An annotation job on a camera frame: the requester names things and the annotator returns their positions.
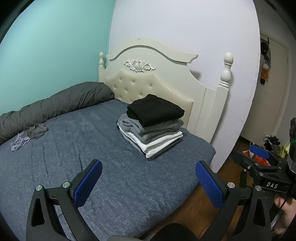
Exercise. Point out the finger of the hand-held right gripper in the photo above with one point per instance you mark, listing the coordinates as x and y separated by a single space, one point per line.
246 162
259 151

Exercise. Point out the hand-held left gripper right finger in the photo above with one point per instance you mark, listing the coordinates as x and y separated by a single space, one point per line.
208 184

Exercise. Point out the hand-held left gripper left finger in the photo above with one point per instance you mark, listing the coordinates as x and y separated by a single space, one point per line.
89 182

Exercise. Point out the person's right hand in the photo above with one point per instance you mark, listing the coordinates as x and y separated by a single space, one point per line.
289 213

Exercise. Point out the orange packet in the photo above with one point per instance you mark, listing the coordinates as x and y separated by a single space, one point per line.
260 160

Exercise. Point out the black clutter pile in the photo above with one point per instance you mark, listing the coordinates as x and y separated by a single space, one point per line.
272 141

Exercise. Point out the yellow-green item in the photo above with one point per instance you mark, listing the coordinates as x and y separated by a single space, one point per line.
286 149

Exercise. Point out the blue bedspread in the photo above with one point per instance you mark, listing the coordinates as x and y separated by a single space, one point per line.
104 143

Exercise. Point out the black white-trimmed folded garment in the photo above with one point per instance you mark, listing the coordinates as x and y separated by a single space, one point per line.
161 154

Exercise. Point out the white door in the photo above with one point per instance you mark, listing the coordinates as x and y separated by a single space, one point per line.
275 92

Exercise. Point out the small grey garment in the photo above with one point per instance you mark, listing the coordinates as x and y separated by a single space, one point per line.
37 131

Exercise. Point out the light grey folded garment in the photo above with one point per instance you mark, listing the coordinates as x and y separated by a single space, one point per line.
150 136

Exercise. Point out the orange hanging item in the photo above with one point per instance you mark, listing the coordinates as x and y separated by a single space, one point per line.
265 73

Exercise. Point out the light purple striped garment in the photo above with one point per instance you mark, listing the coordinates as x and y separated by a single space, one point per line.
19 141

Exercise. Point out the grey rolled duvet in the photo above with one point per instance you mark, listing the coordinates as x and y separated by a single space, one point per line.
57 102

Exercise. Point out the black hanging bag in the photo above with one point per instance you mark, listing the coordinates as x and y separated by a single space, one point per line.
264 48

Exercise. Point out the cream tufted bed headboard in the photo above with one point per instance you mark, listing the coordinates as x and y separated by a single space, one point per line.
161 76

